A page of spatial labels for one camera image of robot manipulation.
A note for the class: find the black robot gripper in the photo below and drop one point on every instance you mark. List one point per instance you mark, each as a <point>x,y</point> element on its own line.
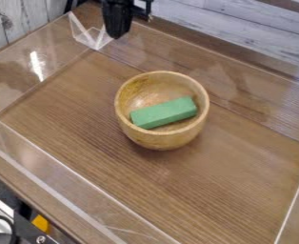
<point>117,15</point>

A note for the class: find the green rectangular block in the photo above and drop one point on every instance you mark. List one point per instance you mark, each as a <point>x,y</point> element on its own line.
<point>164,113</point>

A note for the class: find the brown wooden bowl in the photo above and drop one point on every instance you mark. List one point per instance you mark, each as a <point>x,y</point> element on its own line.
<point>152,88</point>

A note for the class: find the clear acrylic corner bracket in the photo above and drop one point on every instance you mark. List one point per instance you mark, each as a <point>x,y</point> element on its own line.
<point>94,38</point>

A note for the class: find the clear acrylic tray wall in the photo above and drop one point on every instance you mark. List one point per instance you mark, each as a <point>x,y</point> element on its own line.
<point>80,160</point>

